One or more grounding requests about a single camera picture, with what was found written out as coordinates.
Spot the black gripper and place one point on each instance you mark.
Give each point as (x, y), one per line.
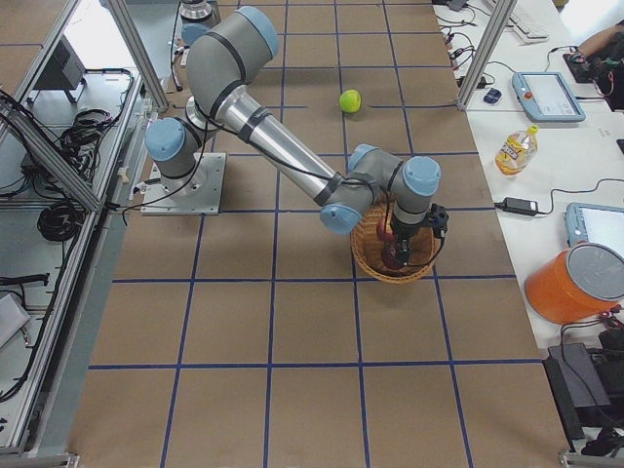
(404, 234)

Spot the dark red apple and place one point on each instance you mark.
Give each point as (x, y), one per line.
(388, 255)

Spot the green apple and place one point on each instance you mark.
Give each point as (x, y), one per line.
(350, 101)

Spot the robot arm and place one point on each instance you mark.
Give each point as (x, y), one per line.
(198, 17)
(220, 66)

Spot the woven wicker basket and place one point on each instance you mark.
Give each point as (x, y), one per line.
(367, 248)

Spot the black power adapter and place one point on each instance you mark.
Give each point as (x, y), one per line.
(517, 206)

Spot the yellow drink bottle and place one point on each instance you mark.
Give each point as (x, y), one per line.
(517, 151)

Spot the small blue device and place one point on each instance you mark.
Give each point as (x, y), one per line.
(492, 96)

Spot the orange bucket with grey lid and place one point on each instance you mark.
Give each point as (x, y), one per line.
(579, 282)

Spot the blue teach pendant near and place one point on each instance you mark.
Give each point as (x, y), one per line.
(596, 224)

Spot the blue teach pendant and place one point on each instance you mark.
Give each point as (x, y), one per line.
(596, 224)
(545, 97)

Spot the blue teach pendant far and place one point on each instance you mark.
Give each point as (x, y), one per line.
(545, 97)

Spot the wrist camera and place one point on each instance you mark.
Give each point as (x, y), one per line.
(439, 220)

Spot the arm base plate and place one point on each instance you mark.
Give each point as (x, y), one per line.
(196, 195)

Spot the aluminium frame post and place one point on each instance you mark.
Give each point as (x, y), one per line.
(494, 28)

